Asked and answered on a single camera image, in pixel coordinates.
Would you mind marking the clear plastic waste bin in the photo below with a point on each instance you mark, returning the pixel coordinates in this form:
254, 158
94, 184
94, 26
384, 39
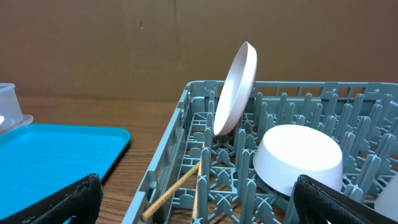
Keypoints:
11, 114

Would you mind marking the grey metal bowl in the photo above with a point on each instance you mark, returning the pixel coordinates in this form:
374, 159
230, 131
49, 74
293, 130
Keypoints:
287, 151

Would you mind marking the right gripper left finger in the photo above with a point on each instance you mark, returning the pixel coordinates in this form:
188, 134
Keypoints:
78, 203

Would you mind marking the grey plastic dish rack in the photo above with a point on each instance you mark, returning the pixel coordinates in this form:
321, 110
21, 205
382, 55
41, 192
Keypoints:
360, 117

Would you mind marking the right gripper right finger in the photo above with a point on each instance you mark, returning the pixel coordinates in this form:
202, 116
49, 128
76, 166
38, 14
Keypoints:
317, 203

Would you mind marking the wooden chopstick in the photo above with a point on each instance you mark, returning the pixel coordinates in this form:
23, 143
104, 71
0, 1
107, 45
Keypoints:
162, 199

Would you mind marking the brown cardboard backdrop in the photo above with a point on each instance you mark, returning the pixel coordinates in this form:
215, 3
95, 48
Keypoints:
152, 49

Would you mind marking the large white dinner plate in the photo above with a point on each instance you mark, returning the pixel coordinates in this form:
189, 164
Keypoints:
236, 90

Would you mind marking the teal plastic serving tray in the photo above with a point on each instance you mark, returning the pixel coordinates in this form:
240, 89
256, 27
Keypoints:
40, 159

